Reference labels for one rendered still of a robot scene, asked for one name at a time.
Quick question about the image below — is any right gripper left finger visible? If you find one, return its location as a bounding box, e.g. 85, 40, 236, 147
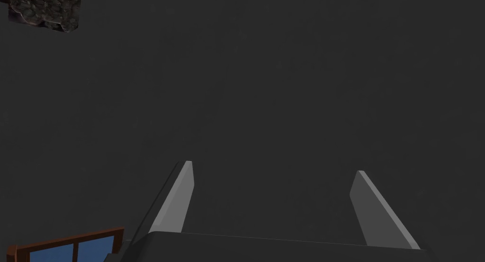
131, 160, 195, 243

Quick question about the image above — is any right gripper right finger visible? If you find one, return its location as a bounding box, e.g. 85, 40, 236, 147
349, 170, 421, 250

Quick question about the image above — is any brown framed window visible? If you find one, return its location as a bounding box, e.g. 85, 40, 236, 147
7, 226, 125, 262

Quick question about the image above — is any dark stone block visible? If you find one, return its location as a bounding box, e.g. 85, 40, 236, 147
0, 0, 83, 33

